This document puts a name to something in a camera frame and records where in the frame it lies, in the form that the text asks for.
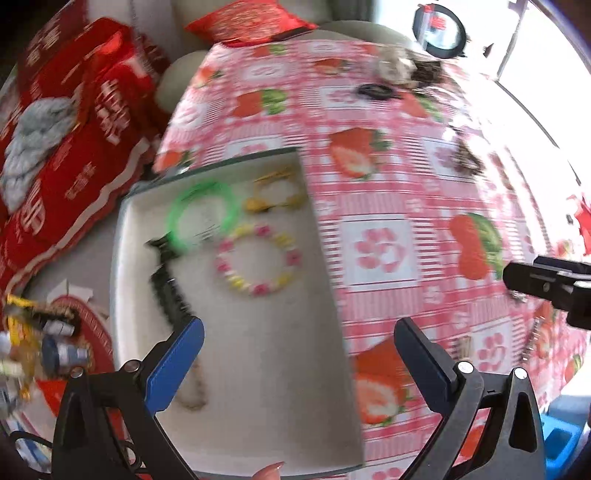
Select black hair clip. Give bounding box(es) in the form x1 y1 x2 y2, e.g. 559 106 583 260
145 235 195 330

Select white tray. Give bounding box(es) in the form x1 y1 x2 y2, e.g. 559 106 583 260
109 147 368 478

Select yellow hair ties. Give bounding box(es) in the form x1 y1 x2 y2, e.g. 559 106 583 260
243 168 308 214

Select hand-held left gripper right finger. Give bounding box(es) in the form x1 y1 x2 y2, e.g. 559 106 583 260
396 318 548 480

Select blue plastic box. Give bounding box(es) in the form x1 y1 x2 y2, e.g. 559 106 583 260
540 413 587 469

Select brown bead bracelet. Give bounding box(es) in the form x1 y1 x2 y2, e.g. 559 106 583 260
450 138 485 176

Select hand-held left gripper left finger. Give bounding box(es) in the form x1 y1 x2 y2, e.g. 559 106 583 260
51 318 205 480

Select blue and white bottle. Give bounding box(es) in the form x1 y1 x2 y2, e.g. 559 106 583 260
41 339 90 370

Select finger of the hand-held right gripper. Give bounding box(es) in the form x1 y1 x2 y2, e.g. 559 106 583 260
502 257 591 329

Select red plastic chair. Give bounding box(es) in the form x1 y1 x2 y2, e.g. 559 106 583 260
566 194 591 257

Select pastel bead bracelet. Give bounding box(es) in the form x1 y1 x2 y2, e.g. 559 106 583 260
215 223 302 297

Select white scrunchie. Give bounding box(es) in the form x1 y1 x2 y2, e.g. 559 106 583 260
376 48 416 84

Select black scrunchie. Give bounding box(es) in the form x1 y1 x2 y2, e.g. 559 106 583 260
356 82 402 100

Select red embroidered cushion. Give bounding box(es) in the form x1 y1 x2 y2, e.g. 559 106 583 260
185 0 319 47

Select leopard print scrunchie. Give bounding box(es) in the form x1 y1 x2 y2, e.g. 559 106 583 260
406 58 446 88

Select grey knitted cloth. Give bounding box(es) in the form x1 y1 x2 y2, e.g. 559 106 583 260
0 99 79 213

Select green bangle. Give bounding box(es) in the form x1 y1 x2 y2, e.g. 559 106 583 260
166 180 241 254

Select strawberry printed tablecloth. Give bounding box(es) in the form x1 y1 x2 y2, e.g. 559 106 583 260
152 39 591 480

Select brown braided bracelet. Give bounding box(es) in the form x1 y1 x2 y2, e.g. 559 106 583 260
178 357 208 411

